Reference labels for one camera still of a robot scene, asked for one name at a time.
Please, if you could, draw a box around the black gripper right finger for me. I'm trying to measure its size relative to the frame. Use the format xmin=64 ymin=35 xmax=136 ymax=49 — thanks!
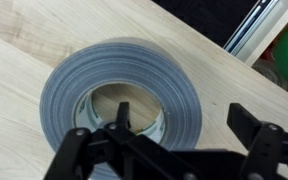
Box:
xmin=226 ymin=102 xmax=288 ymax=180

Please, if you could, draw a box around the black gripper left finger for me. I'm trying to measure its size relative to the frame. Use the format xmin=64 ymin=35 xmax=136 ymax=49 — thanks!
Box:
xmin=43 ymin=101 xmax=142 ymax=180

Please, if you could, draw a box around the gray duct tape roll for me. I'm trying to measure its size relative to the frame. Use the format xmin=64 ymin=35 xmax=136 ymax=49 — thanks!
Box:
xmin=38 ymin=36 xmax=203 ymax=180

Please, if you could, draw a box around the wooden drawer with white front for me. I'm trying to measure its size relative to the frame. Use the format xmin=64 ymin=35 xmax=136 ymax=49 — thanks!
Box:
xmin=223 ymin=0 xmax=288 ymax=101

